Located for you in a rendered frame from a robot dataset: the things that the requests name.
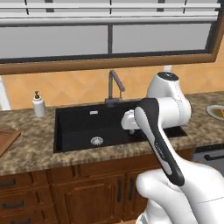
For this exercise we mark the white window blinds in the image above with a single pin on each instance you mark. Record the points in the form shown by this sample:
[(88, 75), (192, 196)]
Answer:
[(87, 13)]

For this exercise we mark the wooden cutting board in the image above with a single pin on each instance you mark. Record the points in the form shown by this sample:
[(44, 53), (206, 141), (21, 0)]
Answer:
[(6, 140)]

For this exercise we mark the narrow wooden cupboard door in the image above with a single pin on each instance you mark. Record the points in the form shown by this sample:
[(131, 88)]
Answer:
[(140, 207)]

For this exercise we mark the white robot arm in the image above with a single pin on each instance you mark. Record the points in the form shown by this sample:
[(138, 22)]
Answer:
[(172, 110)]

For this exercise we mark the white plate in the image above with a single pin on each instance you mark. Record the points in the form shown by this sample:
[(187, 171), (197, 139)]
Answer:
[(212, 111)]

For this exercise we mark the small wooden drawer front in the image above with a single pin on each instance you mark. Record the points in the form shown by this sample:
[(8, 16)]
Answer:
[(29, 180)]

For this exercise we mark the wooden framed window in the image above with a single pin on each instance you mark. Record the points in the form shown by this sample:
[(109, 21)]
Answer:
[(87, 62)]

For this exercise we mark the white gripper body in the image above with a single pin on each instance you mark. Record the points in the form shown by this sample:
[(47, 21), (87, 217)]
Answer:
[(129, 120)]

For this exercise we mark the wide wooden cupboard door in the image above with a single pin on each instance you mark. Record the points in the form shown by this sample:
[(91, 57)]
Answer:
[(87, 201)]

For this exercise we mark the dark grey tap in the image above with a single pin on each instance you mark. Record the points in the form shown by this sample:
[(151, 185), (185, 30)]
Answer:
[(112, 87)]

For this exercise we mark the wooden panel under sink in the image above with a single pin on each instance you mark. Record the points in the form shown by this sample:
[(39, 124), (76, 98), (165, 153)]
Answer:
[(116, 166)]

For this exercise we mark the grey dishwasher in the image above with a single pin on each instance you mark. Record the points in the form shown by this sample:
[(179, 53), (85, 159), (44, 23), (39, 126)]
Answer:
[(210, 166)]

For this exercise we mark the white soap dispenser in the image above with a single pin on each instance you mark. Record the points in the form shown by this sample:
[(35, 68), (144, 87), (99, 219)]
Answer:
[(38, 106)]

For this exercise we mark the meat on plate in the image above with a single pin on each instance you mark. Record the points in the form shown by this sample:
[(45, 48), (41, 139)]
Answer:
[(220, 112)]

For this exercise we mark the black kitchen sink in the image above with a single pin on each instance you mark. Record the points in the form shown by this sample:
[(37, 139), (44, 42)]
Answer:
[(87, 128)]

